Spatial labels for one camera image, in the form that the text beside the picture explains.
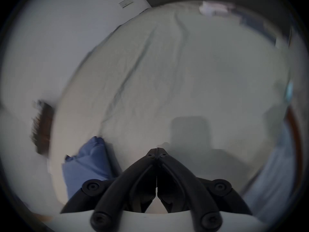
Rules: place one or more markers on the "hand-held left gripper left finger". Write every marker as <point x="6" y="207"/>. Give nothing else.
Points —
<point x="125" y="177"/>

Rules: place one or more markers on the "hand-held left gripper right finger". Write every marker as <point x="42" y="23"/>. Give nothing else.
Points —
<point x="188" y="177"/>

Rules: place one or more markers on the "blue garment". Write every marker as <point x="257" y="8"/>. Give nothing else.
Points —
<point x="87" y="163"/>

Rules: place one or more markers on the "person's legs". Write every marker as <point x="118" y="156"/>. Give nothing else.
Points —
<point x="272" y="168"/>

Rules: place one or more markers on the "dark brown wooden furniture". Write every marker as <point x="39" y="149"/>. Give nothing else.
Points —
<point x="43" y="127"/>

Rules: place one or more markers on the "bed with beige sheet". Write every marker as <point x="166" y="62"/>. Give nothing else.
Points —
<point x="193" y="76"/>

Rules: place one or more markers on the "white cloth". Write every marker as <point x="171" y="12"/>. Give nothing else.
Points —
<point x="212" y="7"/>

